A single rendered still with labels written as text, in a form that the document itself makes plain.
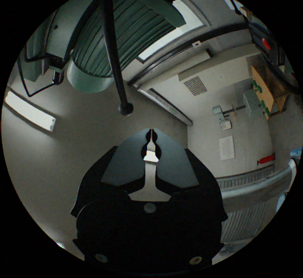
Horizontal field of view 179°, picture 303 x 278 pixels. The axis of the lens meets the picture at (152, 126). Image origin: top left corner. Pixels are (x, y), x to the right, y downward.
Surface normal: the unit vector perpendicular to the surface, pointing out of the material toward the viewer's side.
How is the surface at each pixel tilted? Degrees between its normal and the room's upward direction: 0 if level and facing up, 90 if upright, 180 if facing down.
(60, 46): 90
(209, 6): 90
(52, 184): 180
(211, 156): 90
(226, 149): 90
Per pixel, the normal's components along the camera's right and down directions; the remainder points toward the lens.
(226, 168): -0.70, -0.33
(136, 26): 0.19, 0.97
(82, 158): 0.72, -0.24
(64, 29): -0.04, 0.93
